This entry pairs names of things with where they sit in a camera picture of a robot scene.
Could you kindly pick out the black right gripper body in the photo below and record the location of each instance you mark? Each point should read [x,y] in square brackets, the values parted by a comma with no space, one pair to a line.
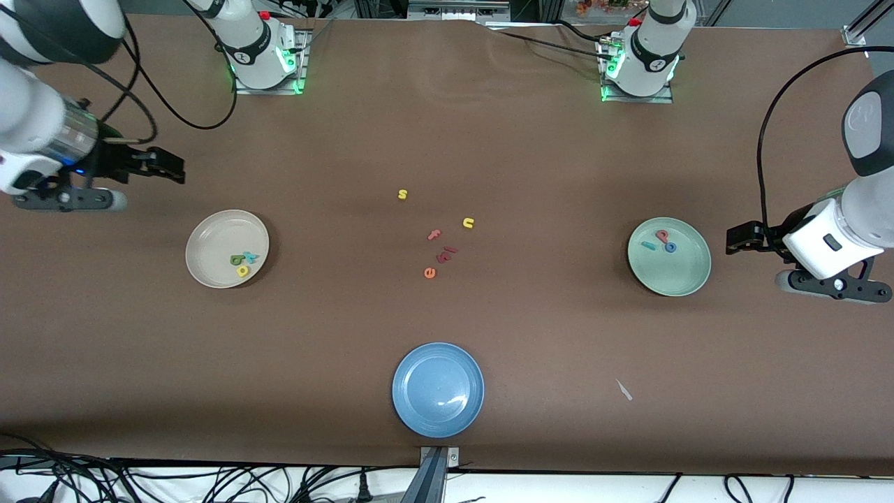
[112,160]

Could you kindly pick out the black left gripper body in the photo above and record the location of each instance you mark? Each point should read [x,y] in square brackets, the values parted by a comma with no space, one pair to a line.
[771,235]

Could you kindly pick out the teal foam letter y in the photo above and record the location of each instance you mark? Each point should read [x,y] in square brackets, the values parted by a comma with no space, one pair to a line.
[251,256]

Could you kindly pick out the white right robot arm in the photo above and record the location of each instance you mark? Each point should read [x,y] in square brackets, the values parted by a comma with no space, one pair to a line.
[251,42]

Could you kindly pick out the pale green plate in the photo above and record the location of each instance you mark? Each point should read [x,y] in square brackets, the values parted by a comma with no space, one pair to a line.
[674,272]

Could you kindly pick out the beige brown plate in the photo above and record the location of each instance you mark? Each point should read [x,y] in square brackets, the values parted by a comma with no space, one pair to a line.
[216,241]

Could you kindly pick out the white paper scrap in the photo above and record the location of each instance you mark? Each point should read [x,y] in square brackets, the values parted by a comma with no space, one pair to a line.
[624,390]

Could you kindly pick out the grey metal box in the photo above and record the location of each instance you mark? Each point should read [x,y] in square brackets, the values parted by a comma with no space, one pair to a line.
[457,8]

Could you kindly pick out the blue plate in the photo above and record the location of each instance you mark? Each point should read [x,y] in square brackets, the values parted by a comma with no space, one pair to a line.
[438,390]

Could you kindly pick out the black power plug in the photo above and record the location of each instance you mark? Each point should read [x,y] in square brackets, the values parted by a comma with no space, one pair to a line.
[363,485]

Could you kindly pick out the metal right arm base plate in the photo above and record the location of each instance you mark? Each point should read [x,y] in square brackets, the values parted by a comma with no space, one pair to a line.
[302,77]

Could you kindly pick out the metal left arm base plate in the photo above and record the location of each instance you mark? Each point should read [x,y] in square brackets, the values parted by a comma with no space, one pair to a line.
[639,99]

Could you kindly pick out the aluminium frame profile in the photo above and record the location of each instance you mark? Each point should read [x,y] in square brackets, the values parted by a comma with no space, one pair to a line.
[855,28]

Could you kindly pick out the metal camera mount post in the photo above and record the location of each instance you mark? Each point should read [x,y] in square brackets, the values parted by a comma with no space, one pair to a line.
[433,475]

